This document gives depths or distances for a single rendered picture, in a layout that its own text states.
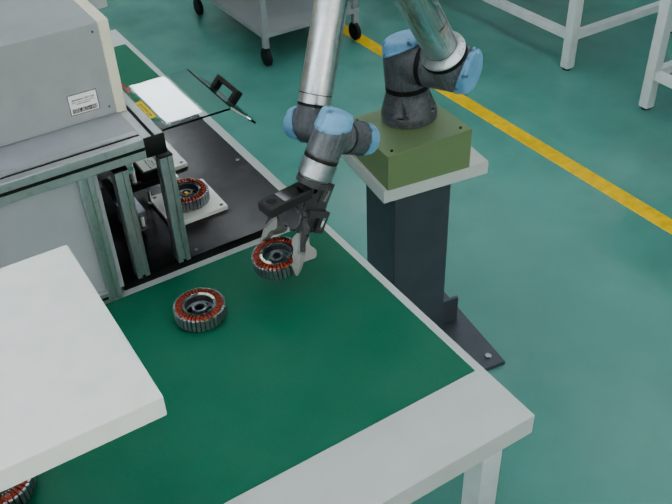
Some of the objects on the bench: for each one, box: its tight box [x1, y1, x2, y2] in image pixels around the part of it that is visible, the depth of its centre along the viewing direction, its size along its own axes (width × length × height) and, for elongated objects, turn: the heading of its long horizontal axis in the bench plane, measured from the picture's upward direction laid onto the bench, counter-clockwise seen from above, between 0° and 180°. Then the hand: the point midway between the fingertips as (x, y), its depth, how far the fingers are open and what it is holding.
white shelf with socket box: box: [0, 245, 167, 492], centre depth 121 cm, size 35×37×46 cm
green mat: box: [26, 226, 475, 504], centre depth 167 cm, size 94×61×1 cm, turn 125°
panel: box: [92, 175, 124, 287], centre depth 199 cm, size 1×66×30 cm, turn 35°
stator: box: [173, 288, 227, 332], centre depth 179 cm, size 11×11×4 cm
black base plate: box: [100, 119, 288, 291], centre depth 218 cm, size 47×64×2 cm
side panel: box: [0, 176, 123, 304], centre depth 171 cm, size 28×3×32 cm, turn 125°
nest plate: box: [151, 179, 228, 225], centre depth 210 cm, size 15×15×1 cm
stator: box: [177, 178, 210, 212], centre depth 208 cm, size 11×11×4 cm
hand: (275, 260), depth 183 cm, fingers closed on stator, 13 cm apart
